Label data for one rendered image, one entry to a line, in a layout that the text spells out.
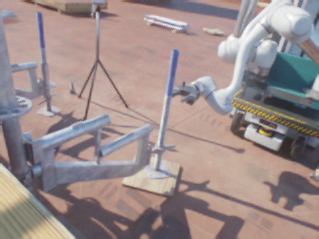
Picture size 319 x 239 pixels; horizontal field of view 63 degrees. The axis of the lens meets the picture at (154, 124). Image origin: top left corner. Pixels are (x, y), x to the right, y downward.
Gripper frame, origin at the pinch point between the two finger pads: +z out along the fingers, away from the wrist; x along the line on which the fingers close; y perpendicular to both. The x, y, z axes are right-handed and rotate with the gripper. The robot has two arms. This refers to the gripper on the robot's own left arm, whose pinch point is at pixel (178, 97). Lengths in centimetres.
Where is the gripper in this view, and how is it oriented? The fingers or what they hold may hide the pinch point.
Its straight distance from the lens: 148.1
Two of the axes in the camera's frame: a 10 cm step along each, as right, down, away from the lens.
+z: -6.3, 3.3, -7.0
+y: 1.2, -8.5, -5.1
